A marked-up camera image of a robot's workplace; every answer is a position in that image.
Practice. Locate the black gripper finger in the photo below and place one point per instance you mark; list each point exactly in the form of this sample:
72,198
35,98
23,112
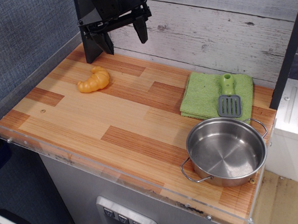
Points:
104,42
139,24

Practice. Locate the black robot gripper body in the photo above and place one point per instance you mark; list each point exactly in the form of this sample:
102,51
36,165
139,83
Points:
110,15

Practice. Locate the green handled grey spatula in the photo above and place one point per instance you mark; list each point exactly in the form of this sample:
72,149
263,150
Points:
229,103

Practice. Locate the black vertical post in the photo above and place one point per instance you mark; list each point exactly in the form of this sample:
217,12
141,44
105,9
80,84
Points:
91,49

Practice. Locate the clear acrylic counter guard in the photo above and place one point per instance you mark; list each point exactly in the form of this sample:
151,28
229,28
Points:
126,142

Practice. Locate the grey dispenser button panel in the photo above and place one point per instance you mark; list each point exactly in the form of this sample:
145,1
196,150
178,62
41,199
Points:
110,210

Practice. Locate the white ridged appliance right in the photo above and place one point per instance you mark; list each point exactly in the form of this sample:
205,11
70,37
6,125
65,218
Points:
282,156

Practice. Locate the green folded cloth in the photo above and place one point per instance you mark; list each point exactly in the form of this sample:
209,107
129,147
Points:
200,99

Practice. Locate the stainless steel pot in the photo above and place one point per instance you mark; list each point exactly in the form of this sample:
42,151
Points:
225,152

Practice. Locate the orange plastic croissant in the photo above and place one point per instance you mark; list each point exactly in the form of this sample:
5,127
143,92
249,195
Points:
98,80

